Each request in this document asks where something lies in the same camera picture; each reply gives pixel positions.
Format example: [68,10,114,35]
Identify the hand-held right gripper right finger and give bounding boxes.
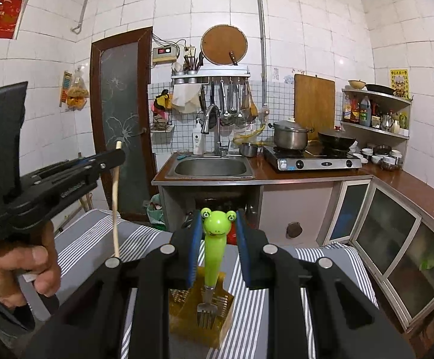
[235,209,415,359]

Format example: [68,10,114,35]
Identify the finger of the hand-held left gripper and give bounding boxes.
[23,172,99,202]
[54,149,126,176]

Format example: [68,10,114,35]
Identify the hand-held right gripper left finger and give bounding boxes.
[23,209,204,359]

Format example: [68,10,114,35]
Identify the green frog handle fork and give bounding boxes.
[196,207,238,330]

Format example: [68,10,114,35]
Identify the wooden chopstick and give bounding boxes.
[113,140,123,259]

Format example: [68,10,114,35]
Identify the yellow perforated utensil holder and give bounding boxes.
[168,269,236,348]

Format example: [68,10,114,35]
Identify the person's left hand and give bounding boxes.
[0,227,62,309]

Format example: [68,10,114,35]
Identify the brown frosted glass door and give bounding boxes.
[90,27,158,223]

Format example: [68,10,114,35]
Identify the grey white striped cloth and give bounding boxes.
[26,207,380,359]

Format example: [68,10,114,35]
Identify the green plastic bag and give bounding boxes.
[146,194,167,230]

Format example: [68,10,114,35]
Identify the hanging clear food bag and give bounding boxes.
[65,66,91,111]

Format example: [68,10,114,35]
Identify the yellow black rubber gloves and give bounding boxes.
[153,90,173,111]

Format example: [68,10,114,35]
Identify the stainless steel sink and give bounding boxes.
[165,155,257,180]

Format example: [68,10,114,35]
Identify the white soap bottle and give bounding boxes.
[192,120,206,155]

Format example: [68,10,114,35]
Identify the hanging white cloth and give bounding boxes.
[172,84,202,115]

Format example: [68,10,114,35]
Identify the small steel pot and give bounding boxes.
[239,142,264,158]

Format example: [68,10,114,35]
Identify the steel gas stove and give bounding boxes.
[264,145,363,173]

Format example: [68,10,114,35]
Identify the steel kitchen faucet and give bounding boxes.
[201,105,229,158]

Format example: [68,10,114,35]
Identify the grey digital control box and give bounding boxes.
[153,47,178,63]

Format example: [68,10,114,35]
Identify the steel pot with lid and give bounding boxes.
[268,118,315,150]

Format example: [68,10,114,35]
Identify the steel chopstick cup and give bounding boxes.
[184,54,203,76]

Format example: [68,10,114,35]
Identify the hanging steel ladle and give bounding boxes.
[219,78,235,126]

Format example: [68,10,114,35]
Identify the hanging steel strainer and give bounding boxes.
[236,78,249,128]

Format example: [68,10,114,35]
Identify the hanging wooden spatula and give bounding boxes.
[246,81,259,118]

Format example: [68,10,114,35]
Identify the black wok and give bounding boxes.
[317,127,357,153]

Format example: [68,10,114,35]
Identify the round wooden board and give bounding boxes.
[201,24,248,66]

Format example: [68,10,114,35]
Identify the rectangular wooden cutting board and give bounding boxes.
[294,74,336,131]

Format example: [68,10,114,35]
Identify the dark sauce jug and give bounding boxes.
[359,96,372,127]

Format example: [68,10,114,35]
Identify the steel corner shelf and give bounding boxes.
[340,88,414,139]

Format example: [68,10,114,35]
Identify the black pan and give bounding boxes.
[364,83,395,96]

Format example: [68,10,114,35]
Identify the wire wall basket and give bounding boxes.
[150,114,175,134]

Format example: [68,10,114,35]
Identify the yellow hose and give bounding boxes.
[234,125,266,144]

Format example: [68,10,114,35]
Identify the steel wall utensil rack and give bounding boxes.
[170,65,251,85]

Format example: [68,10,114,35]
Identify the grey bent wall pipe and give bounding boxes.
[71,0,118,34]

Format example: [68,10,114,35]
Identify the grey vertical wall pipe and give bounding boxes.
[253,0,268,120]

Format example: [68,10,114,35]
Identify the yellow wall poster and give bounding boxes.
[390,69,410,100]

